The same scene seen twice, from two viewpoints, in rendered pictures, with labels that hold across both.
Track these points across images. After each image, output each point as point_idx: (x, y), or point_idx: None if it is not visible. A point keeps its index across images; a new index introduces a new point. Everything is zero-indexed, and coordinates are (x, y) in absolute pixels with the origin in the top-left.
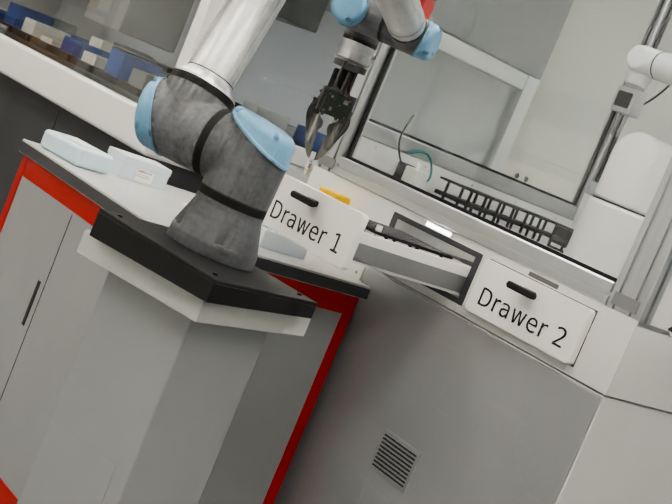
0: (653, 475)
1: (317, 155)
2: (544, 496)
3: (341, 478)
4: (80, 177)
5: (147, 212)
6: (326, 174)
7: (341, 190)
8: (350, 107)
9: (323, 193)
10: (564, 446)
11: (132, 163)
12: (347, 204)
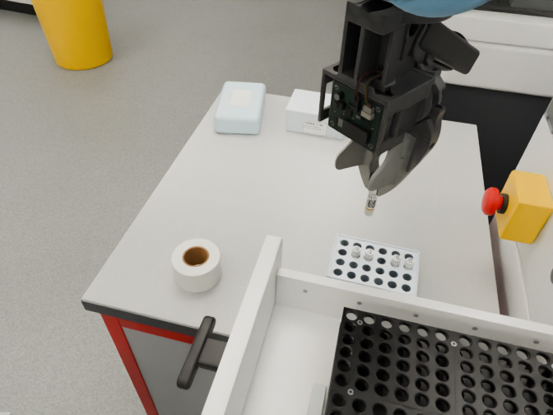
0: None
1: (379, 188)
2: None
3: None
4: (171, 165)
5: (149, 248)
6: (548, 138)
7: (551, 181)
8: (380, 123)
9: (230, 353)
10: None
11: (295, 116)
12: (545, 216)
